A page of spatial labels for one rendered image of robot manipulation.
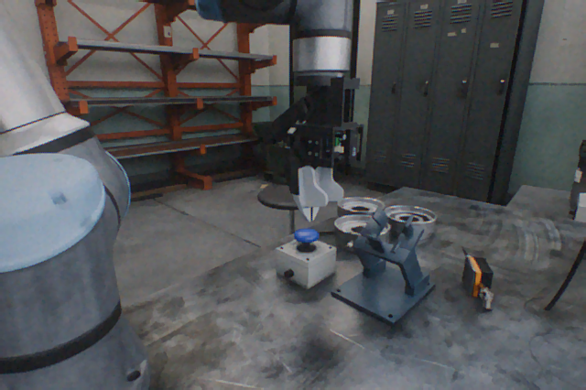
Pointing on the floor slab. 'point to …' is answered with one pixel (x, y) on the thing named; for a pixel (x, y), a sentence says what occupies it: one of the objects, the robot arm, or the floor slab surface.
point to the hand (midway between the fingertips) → (306, 211)
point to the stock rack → (53, 53)
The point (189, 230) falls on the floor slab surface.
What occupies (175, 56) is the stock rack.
